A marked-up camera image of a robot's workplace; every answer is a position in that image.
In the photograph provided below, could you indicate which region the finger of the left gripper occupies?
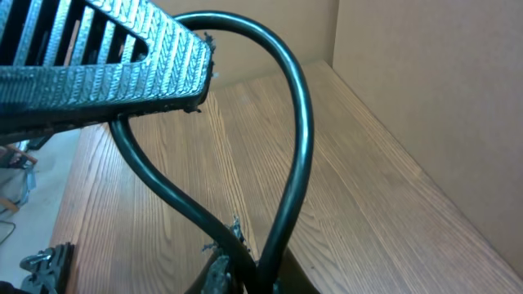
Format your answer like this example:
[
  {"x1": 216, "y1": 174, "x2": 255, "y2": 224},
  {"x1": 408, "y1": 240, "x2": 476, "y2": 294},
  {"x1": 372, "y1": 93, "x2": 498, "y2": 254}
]
[{"x1": 1, "y1": 0, "x2": 212, "y2": 143}]

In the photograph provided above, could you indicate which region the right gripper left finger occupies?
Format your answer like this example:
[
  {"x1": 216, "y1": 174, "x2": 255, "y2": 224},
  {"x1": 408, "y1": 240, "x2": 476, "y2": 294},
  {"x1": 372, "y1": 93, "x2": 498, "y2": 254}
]
[{"x1": 185, "y1": 241, "x2": 244, "y2": 294}]

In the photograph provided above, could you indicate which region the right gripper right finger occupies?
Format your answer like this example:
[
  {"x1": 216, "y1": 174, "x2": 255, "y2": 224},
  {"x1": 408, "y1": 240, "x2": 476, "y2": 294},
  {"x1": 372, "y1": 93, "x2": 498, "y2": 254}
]
[{"x1": 273, "y1": 248, "x2": 320, "y2": 294}]

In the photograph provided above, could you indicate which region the long black usb cable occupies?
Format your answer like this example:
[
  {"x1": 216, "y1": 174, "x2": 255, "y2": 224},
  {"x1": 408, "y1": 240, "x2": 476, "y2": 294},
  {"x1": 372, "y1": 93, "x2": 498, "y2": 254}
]
[{"x1": 108, "y1": 11, "x2": 315, "y2": 294}]

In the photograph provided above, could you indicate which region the brown cardboard wall panel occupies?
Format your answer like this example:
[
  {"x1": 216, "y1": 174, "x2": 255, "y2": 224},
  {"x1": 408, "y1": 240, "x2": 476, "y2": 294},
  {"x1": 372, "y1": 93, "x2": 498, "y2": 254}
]
[{"x1": 158, "y1": 0, "x2": 522, "y2": 271}]

